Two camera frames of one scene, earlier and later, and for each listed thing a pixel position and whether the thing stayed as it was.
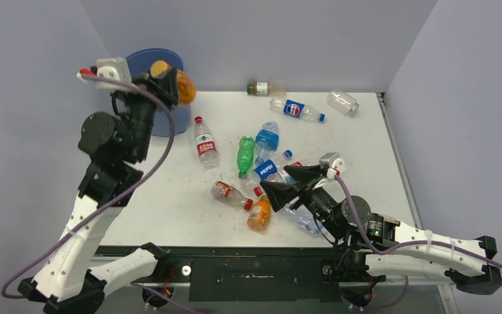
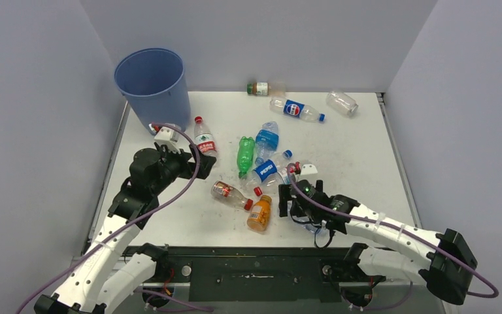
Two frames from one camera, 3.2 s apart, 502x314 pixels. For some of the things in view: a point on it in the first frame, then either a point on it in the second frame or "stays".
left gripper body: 140,110 -> 174,164
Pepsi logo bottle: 296,108 stays
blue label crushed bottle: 267,141 stays
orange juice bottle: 259,214 stays
